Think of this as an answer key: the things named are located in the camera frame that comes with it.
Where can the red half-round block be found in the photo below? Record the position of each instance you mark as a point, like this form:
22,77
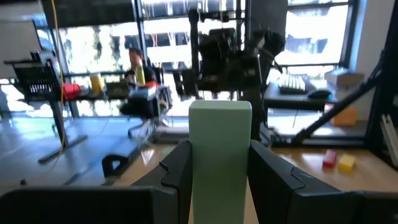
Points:
329,158

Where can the orange box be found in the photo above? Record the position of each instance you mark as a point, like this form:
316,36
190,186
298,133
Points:
345,117

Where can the black side desk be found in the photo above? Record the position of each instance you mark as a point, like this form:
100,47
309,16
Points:
292,100

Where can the white keyboard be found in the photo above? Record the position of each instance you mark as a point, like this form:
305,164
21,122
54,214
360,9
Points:
291,84

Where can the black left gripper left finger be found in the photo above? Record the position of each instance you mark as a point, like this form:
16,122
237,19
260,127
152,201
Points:
174,186

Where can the black table clamp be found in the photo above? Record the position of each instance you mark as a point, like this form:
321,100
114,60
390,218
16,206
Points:
114,166

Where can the black computer mouse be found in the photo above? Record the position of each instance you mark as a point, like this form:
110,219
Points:
320,94

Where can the red container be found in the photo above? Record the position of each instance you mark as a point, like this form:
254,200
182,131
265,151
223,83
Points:
71,91

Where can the cardboard box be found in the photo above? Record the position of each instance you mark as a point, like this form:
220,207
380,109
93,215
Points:
343,77

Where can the yellow cube block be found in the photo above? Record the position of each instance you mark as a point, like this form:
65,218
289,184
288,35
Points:
346,162

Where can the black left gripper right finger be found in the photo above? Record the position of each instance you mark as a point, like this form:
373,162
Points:
273,186

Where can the person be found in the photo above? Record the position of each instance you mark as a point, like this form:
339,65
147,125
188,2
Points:
140,68

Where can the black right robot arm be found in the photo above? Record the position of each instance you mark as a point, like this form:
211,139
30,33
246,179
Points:
270,43

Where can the black rig frame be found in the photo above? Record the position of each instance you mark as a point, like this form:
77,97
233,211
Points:
385,93

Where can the yellow container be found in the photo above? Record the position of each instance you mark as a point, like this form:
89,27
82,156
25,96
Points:
97,82

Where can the teal long rectangular block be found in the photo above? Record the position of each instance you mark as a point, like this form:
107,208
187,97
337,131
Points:
217,155

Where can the silver aluminium profile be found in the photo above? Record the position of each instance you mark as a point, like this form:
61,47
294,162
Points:
390,137

